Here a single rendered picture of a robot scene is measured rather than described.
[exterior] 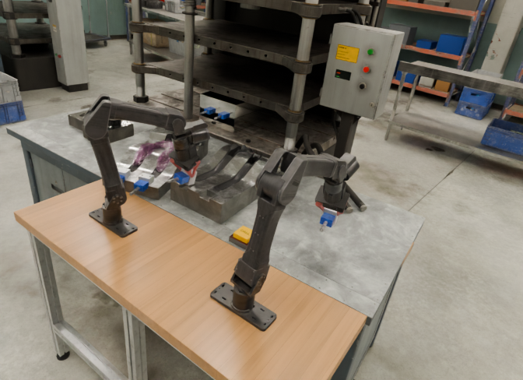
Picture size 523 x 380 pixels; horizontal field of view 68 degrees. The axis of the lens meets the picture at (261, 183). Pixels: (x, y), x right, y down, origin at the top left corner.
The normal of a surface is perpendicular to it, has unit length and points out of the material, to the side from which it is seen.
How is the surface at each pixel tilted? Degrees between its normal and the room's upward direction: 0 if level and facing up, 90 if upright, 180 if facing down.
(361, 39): 90
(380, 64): 90
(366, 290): 0
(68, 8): 90
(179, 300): 0
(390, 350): 1
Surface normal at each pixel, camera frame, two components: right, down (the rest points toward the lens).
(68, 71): 0.75, 0.39
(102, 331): 0.11, -0.87
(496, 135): -0.63, 0.35
